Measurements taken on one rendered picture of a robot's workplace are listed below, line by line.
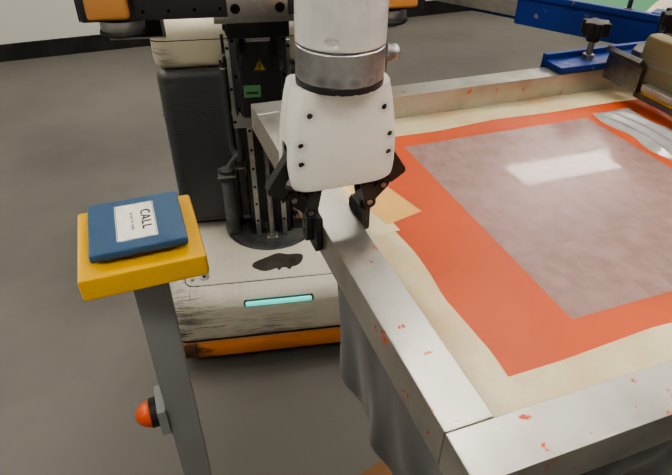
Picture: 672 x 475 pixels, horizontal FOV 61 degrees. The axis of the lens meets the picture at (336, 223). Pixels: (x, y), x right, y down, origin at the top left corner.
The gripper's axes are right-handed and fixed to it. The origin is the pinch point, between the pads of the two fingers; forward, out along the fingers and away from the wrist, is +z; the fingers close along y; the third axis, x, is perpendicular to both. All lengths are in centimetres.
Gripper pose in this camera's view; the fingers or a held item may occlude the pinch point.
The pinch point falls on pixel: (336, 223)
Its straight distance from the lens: 57.4
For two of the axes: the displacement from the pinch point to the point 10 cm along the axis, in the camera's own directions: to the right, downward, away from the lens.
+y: -9.4, 1.8, -2.9
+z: -0.2, 8.2, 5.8
